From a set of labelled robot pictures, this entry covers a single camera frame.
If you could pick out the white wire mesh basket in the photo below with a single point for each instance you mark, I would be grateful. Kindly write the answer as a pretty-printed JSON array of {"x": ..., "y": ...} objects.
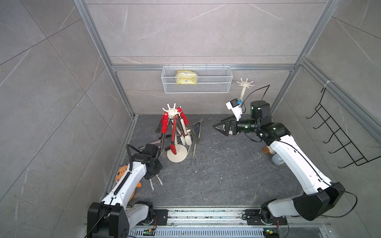
[{"x": 203, "y": 79}]

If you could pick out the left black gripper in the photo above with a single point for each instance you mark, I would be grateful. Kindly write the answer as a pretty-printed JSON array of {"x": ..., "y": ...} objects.
[{"x": 159, "y": 166}]

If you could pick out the steel tongs with ring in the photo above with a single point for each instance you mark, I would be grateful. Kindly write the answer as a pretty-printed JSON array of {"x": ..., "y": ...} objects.
[{"x": 200, "y": 121}]

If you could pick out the red handled steel tongs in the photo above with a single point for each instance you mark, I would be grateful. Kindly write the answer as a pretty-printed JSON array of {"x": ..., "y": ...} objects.
[{"x": 182, "y": 115}]

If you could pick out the grey blue dome toy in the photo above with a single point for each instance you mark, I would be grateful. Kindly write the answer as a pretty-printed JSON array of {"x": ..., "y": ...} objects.
[{"x": 277, "y": 160}]

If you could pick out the brown white plush toy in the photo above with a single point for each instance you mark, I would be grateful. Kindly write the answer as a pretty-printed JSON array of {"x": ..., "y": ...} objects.
[{"x": 267, "y": 150}]

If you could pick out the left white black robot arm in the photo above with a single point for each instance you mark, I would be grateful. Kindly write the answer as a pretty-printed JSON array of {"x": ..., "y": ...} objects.
[{"x": 112, "y": 218}]

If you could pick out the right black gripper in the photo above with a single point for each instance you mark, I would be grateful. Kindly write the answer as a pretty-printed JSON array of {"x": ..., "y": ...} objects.
[{"x": 226, "y": 125}]

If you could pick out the yellow packet in basket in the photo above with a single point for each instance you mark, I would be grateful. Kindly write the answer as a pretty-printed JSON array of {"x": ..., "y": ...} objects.
[{"x": 186, "y": 77}]

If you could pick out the blue handled cream tongs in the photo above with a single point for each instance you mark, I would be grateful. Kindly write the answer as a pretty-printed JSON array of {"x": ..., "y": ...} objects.
[{"x": 196, "y": 131}]

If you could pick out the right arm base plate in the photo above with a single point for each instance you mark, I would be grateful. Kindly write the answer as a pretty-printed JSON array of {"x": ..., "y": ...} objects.
[{"x": 253, "y": 217}]

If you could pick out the cream utensil stand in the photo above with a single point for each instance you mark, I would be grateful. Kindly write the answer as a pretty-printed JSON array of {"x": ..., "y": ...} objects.
[
  {"x": 245, "y": 84},
  {"x": 182, "y": 151}
]

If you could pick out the slim white tongs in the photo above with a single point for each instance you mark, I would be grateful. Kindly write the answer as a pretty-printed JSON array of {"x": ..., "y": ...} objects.
[{"x": 155, "y": 181}]

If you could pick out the red sleeved steel tongs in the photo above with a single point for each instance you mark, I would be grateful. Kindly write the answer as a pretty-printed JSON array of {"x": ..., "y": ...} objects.
[{"x": 164, "y": 126}]

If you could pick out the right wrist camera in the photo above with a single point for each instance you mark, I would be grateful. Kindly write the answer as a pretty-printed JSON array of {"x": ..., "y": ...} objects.
[{"x": 235, "y": 106}]

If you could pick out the long steel white tongs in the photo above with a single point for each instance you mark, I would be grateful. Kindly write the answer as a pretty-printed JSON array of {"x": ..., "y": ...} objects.
[{"x": 181, "y": 134}]

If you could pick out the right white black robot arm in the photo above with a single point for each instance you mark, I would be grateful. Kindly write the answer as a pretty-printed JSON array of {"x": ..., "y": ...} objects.
[{"x": 320, "y": 194}]

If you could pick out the black wire wall hook rack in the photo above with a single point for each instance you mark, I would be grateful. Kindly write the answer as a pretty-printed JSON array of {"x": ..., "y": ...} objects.
[{"x": 346, "y": 144}]

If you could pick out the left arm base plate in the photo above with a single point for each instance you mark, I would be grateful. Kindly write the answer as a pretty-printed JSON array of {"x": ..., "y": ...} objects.
[{"x": 156, "y": 216}]

